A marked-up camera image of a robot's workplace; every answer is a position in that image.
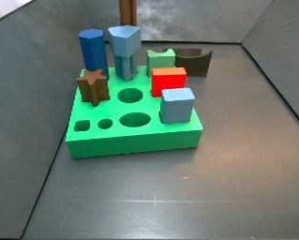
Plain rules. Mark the brown two-legged block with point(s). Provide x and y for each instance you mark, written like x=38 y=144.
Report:
x=127 y=10

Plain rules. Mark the green shape sorter board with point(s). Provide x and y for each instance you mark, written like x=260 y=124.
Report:
x=123 y=125

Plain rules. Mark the light blue pentagon block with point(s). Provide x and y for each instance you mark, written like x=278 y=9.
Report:
x=126 y=43

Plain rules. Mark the red square block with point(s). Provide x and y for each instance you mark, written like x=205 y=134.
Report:
x=168 y=78

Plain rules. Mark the green arch block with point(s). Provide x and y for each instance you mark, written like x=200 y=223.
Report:
x=160 y=59

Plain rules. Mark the black curved holder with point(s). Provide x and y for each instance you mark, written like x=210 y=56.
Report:
x=194 y=61

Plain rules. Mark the light blue cube block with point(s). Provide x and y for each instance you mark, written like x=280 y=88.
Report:
x=177 y=105

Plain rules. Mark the brown star block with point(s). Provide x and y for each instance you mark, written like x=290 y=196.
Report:
x=94 y=87

